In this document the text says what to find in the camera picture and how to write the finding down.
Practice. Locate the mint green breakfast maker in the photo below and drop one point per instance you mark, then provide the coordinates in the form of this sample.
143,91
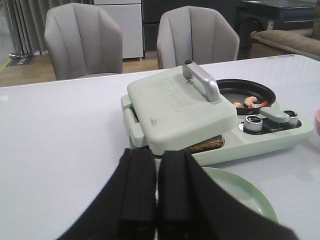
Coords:
183,106

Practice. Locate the white cabinet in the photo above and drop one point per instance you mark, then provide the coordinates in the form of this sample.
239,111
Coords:
128,15

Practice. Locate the bread slice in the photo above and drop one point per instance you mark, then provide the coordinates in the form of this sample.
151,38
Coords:
206,145

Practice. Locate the grey upholstered chair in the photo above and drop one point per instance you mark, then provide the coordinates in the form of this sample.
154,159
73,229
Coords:
194,33
83,40

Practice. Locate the black round frying pan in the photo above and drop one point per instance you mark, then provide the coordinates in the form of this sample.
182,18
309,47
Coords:
237,90

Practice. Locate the orange shrimp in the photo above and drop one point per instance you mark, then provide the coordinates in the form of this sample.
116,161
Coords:
250,102

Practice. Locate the pink plastic bowl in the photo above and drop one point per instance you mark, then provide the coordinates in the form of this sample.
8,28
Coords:
317,121

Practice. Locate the beige sofa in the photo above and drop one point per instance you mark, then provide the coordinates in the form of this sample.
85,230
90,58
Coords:
270,43

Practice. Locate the mint green plate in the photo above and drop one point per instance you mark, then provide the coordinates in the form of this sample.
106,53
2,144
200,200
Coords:
240,192

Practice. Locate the right silver control knob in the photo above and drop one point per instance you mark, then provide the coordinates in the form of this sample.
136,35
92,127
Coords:
293,117

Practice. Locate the right grey upholstered chair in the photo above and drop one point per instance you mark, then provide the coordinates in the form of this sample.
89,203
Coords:
194,33

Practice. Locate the dark washing machine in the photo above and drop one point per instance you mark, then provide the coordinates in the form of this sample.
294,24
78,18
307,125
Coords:
261,15

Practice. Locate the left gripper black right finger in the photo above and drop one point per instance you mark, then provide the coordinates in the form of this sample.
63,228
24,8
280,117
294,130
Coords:
194,207

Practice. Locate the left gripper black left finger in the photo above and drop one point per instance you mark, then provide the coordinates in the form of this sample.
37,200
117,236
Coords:
125,208

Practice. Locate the left grey upholstered chair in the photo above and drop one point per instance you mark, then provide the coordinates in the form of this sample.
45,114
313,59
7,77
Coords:
83,40

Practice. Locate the silver control knob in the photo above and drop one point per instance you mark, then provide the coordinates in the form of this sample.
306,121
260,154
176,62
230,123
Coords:
253,123
293,117

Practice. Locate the left silver control knob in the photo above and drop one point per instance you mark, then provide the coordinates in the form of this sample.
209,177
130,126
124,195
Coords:
253,123

